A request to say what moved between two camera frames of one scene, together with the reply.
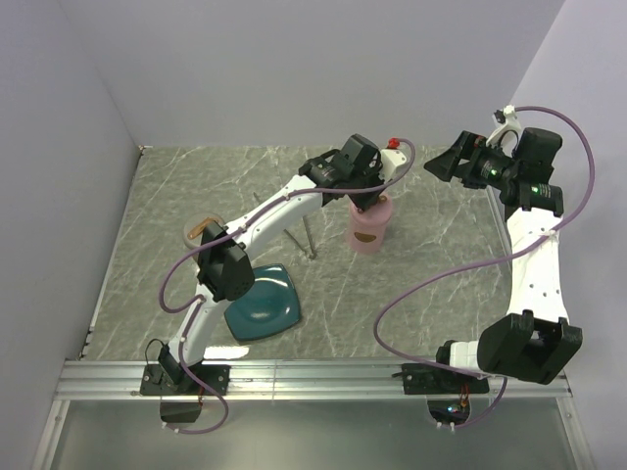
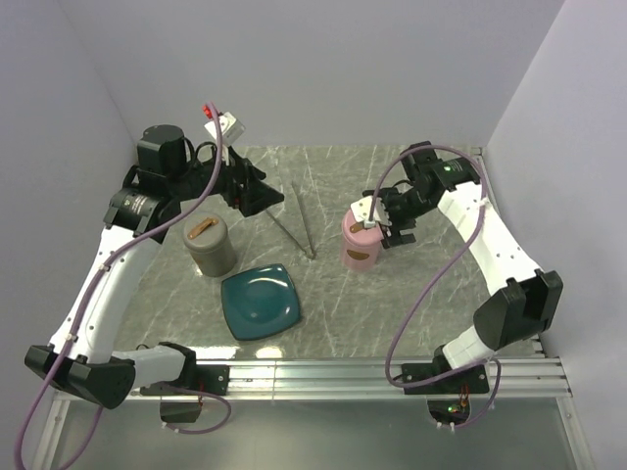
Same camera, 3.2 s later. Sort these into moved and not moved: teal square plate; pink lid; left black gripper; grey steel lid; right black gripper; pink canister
Moved: right black gripper; left black gripper; pink lid; pink canister
Not moved: teal square plate; grey steel lid
